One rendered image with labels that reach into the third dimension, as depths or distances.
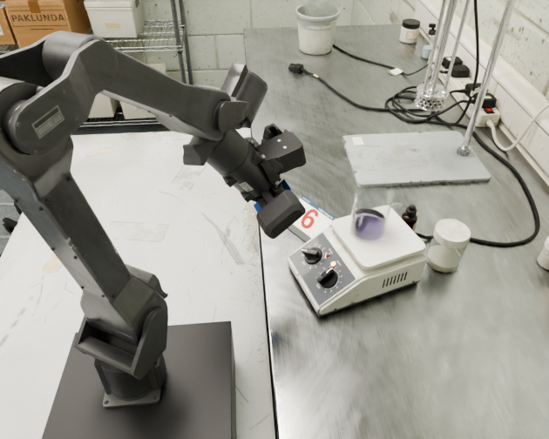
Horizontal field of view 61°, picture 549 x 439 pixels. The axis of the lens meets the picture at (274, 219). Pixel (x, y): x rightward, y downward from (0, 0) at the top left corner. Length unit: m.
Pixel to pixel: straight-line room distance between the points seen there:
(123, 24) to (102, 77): 2.40
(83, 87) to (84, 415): 0.38
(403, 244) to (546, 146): 0.50
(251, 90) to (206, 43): 2.50
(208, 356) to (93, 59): 0.38
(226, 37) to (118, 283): 2.70
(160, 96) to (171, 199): 0.56
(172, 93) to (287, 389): 0.44
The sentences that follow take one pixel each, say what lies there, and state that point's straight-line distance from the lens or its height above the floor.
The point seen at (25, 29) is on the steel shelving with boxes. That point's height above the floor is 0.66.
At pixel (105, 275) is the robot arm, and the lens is 0.47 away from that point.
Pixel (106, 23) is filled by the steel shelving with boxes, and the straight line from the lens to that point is 2.82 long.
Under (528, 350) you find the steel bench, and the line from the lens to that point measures 0.84.
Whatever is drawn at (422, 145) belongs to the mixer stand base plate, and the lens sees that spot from 1.19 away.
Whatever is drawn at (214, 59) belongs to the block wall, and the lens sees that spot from 3.16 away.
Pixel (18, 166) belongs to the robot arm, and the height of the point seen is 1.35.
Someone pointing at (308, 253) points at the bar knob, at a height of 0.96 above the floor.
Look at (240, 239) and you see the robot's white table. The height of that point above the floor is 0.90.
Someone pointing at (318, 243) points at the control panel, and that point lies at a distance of 0.81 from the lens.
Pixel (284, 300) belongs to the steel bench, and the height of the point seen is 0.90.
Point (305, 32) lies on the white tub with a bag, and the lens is 1.61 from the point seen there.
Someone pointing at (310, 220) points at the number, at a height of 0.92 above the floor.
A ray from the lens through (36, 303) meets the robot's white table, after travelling 0.89.
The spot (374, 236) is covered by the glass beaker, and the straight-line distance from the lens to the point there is 0.77.
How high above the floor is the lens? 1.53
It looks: 42 degrees down
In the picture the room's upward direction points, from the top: straight up
